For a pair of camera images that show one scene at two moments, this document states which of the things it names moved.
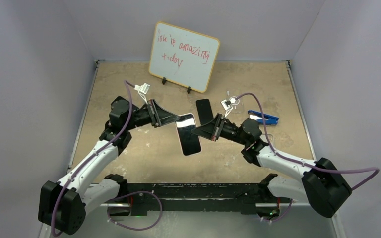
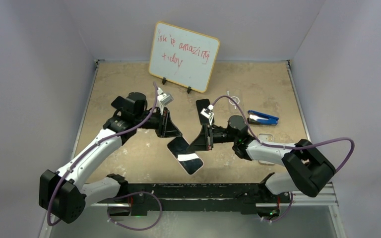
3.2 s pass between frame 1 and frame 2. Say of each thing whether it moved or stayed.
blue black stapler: stayed
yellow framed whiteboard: stayed
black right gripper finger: moved
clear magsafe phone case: stayed
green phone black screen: moved
